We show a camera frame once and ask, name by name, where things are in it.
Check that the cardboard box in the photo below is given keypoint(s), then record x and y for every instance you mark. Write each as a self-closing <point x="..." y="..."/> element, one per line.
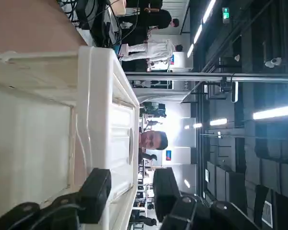
<point x="118" y="7"/>

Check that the white security camera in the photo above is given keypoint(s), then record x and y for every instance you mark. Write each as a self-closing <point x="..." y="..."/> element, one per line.
<point x="273" y="61"/>

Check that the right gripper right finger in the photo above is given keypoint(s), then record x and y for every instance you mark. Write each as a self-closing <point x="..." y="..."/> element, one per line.
<point x="165" y="191"/>

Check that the metal equipment rack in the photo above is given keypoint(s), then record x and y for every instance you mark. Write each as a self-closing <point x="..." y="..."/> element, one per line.
<point x="144" y="191"/>

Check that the person in black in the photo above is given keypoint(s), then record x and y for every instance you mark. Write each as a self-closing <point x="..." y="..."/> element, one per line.
<point x="158" y="20"/>

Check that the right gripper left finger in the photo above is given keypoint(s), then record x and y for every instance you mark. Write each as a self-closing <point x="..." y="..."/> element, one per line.
<point x="96" y="194"/>

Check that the green exit sign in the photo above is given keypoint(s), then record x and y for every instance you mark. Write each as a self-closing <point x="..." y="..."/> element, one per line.
<point x="225" y="14"/>

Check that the white folding storage box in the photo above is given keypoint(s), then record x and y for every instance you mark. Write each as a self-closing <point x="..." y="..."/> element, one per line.
<point x="103" y="95"/>

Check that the white vent grille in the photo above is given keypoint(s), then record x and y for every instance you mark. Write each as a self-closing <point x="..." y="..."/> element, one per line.
<point x="267" y="213"/>

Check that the ceiling light strip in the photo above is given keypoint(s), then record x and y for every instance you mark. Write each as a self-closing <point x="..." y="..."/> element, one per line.
<point x="209" y="10"/>
<point x="218" y="122"/>
<point x="276" y="112"/>

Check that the seated person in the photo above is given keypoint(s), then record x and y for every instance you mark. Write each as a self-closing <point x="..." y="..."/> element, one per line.
<point x="153" y="141"/>

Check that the white cabinet with blue logo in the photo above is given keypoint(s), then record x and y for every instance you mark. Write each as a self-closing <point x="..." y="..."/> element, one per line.
<point x="182" y="155"/>
<point x="182" y="61"/>

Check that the person in white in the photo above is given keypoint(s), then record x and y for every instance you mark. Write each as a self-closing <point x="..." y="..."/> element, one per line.
<point x="156" y="49"/>

